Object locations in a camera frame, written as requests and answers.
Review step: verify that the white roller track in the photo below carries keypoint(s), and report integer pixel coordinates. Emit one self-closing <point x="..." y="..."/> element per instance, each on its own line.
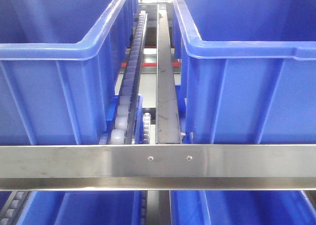
<point x="125" y="118"/>

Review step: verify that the large blue bin right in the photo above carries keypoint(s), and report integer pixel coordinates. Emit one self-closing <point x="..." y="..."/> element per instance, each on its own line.
<point x="248" y="70"/>

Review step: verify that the large blue bin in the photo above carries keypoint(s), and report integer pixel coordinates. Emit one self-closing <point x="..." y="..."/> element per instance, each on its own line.
<point x="59" y="62"/>
<point x="248" y="70"/>

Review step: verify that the blue bin below right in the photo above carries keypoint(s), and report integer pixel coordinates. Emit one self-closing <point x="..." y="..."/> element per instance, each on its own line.
<point x="218" y="207"/>

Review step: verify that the blue bin below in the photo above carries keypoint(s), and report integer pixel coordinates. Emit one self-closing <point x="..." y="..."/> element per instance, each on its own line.
<point x="83" y="208"/>
<point x="218" y="207"/>

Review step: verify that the large blue bin left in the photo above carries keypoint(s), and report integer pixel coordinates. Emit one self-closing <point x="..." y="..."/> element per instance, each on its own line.
<point x="59" y="62"/>

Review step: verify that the blue bin below left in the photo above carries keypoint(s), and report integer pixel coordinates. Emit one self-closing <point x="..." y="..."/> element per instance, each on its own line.
<point x="83" y="208"/>

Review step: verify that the steel divider rail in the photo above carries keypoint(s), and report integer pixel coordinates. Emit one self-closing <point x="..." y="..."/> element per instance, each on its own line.
<point x="167" y="114"/>

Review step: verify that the steel front rail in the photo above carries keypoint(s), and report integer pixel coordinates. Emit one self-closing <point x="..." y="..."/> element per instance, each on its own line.
<point x="158" y="167"/>

